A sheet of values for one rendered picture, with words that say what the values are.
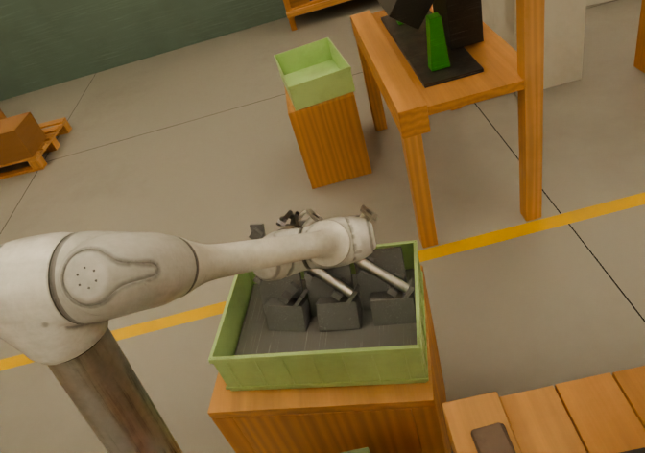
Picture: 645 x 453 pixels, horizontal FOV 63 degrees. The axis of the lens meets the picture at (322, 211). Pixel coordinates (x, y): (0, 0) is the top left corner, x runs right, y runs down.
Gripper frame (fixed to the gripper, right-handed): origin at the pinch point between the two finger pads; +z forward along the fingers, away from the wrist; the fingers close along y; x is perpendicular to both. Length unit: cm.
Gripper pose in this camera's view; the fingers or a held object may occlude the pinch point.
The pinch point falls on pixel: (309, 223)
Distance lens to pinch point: 157.0
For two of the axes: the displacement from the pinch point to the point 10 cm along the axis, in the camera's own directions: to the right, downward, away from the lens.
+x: -5.7, 7.7, 3.0
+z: 2.2, -2.1, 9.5
